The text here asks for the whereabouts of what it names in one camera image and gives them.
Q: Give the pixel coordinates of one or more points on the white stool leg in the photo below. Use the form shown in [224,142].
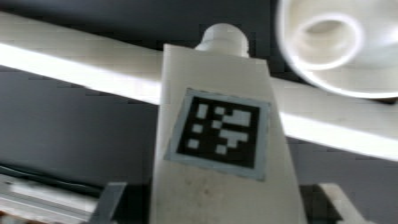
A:
[224,180]

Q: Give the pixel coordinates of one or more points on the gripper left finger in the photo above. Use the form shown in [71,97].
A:
[122,204]

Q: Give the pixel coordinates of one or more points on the white U-shaped fence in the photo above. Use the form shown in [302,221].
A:
[114,67]

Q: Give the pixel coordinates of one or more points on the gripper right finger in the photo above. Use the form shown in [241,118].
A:
[327,205]

